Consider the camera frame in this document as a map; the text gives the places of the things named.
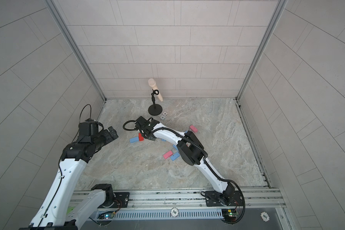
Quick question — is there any red stem block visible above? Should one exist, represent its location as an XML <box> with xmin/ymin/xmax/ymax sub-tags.
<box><xmin>139</xmin><ymin>133</ymin><xmax>144</xmax><ymax>141</ymax></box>

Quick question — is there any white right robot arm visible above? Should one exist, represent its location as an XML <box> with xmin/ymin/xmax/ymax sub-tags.
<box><xmin>135</xmin><ymin>117</ymin><xmax>237</xmax><ymax>206</ymax></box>

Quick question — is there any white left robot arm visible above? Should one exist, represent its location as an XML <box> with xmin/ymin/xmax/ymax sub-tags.
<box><xmin>27</xmin><ymin>121</ymin><xmax>118</xmax><ymax>230</ymax></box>

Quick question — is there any black microphone stand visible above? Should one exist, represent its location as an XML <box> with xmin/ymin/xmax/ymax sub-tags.
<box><xmin>148</xmin><ymin>90</ymin><xmax>163</xmax><ymax>116</ymax></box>

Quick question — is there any pink block lower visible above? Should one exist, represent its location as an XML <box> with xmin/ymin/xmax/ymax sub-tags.
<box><xmin>163</xmin><ymin>150</ymin><xmax>174</xmax><ymax>159</ymax></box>

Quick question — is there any pink block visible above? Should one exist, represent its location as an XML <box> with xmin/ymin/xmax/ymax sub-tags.
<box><xmin>163</xmin><ymin>150</ymin><xmax>174</xmax><ymax>159</ymax></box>
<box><xmin>189</xmin><ymin>125</ymin><xmax>198</xmax><ymax>133</ymax></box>

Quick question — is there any beige wooden microphone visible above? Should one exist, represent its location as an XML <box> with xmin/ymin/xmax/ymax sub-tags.
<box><xmin>148</xmin><ymin>79</ymin><xmax>163</xmax><ymax>102</ymax></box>

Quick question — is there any pink block far right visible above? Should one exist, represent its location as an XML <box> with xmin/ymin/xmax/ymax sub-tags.
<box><xmin>189</xmin><ymin>125</ymin><xmax>198</xmax><ymax>133</ymax></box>

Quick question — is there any left circuit board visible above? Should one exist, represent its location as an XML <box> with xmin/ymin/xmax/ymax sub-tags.
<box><xmin>97</xmin><ymin>211</ymin><xmax>117</xmax><ymax>220</ymax></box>

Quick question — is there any circuit board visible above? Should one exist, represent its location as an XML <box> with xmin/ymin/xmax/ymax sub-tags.
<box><xmin>97</xmin><ymin>211</ymin><xmax>117</xmax><ymax>220</ymax></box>
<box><xmin>221</xmin><ymin>209</ymin><xmax>238</xmax><ymax>223</ymax></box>

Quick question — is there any right circuit board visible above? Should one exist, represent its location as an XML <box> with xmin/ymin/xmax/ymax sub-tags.
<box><xmin>221</xmin><ymin>209</ymin><xmax>238</xmax><ymax>223</ymax></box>

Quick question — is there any poker chip right corner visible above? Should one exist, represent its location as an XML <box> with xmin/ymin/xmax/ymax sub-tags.
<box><xmin>260</xmin><ymin>212</ymin><xmax>270</xmax><ymax>222</ymax></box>

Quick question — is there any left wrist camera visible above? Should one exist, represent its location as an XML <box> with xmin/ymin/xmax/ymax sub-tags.
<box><xmin>77</xmin><ymin>118</ymin><xmax>99</xmax><ymax>143</ymax></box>

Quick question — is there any black corrugated cable hose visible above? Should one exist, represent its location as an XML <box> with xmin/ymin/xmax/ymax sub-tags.
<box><xmin>122</xmin><ymin>120</ymin><xmax>246</xmax><ymax>224</ymax></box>

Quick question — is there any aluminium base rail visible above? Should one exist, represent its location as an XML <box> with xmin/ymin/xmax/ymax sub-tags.
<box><xmin>68</xmin><ymin>187</ymin><xmax>285</xmax><ymax>223</ymax></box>

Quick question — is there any poker chip on rail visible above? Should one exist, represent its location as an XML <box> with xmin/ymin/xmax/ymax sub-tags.
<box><xmin>170</xmin><ymin>208</ymin><xmax>179</xmax><ymax>218</ymax></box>

